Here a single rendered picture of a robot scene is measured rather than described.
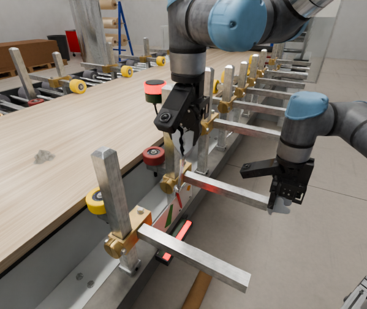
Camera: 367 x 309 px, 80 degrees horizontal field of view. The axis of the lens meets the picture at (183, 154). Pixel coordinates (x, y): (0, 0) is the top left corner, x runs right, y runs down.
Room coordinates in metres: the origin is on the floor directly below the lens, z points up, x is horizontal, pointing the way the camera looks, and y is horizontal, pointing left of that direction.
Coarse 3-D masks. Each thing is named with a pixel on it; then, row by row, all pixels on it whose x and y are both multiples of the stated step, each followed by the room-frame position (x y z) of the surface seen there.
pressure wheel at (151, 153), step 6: (144, 150) 0.67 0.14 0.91; (150, 150) 0.67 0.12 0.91; (156, 150) 0.67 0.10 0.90; (162, 150) 0.67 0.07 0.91; (144, 156) 0.63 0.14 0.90; (150, 156) 0.63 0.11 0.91; (156, 156) 0.63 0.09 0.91; (162, 156) 0.64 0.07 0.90; (150, 162) 0.62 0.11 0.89; (156, 162) 0.62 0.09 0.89; (162, 162) 0.64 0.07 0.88; (156, 174) 0.66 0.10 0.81
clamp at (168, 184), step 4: (180, 160) 0.66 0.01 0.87; (180, 164) 0.63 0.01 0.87; (188, 164) 0.63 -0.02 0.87; (184, 168) 0.61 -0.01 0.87; (188, 168) 0.62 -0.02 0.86; (184, 172) 0.59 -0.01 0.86; (164, 176) 0.57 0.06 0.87; (164, 180) 0.55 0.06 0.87; (168, 180) 0.54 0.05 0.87; (172, 180) 0.55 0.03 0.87; (176, 180) 0.55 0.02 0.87; (160, 184) 0.55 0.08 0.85; (164, 184) 0.54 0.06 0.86; (168, 184) 0.53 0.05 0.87; (172, 184) 0.54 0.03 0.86; (176, 184) 0.55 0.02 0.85; (164, 188) 0.54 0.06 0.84; (168, 188) 0.53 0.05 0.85; (172, 188) 0.53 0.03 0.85; (164, 192) 0.54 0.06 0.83; (168, 192) 0.53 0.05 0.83; (172, 192) 0.53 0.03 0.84
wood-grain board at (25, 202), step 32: (224, 64) 2.21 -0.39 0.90; (64, 96) 1.28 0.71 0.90; (96, 96) 1.28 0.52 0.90; (128, 96) 1.28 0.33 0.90; (0, 128) 0.86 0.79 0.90; (32, 128) 0.86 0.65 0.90; (64, 128) 0.86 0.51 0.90; (96, 128) 0.86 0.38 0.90; (128, 128) 0.86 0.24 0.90; (0, 160) 0.62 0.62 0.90; (32, 160) 0.62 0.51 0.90; (64, 160) 0.62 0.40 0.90; (128, 160) 0.62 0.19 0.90; (0, 192) 0.46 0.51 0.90; (32, 192) 0.46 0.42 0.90; (64, 192) 0.46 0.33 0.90; (0, 224) 0.35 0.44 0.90; (32, 224) 0.35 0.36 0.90; (0, 256) 0.26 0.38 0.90
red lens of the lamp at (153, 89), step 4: (144, 84) 0.58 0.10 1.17; (164, 84) 0.58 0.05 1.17; (148, 88) 0.57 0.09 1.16; (152, 88) 0.57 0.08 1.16; (156, 88) 0.57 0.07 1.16; (160, 88) 0.57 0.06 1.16; (148, 92) 0.57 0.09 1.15; (152, 92) 0.57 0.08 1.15; (156, 92) 0.57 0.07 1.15; (160, 92) 0.57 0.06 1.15
